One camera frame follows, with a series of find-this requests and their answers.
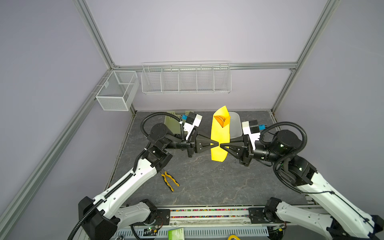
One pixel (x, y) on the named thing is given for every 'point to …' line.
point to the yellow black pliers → (165, 175)
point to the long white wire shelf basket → (186, 77)
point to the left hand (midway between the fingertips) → (217, 148)
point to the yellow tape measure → (232, 236)
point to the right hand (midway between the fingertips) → (220, 146)
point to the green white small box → (176, 234)
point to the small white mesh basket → (117, 92)
